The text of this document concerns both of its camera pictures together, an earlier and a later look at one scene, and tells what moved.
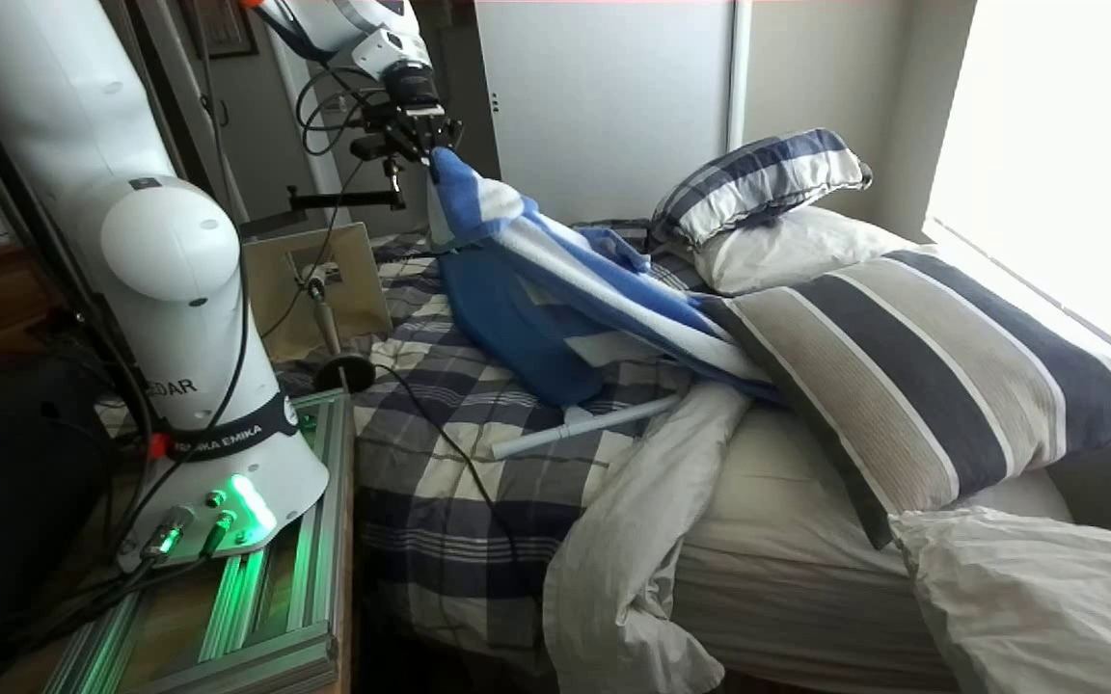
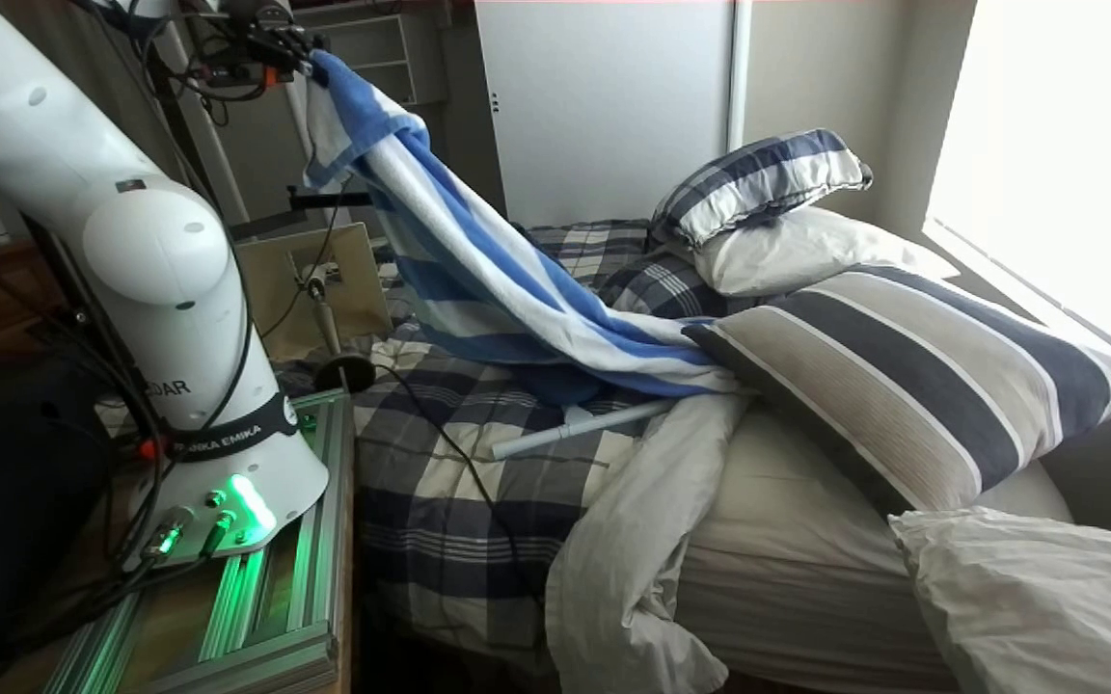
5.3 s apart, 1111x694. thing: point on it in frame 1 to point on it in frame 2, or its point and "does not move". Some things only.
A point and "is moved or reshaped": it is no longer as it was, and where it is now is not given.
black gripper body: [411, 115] to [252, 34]
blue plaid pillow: [751, 182] does not move
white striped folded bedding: [1041, 606] does not move
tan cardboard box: [292, 307] does not move
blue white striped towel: [544, 311] is moved or reshaped
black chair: [37, 485] does not move
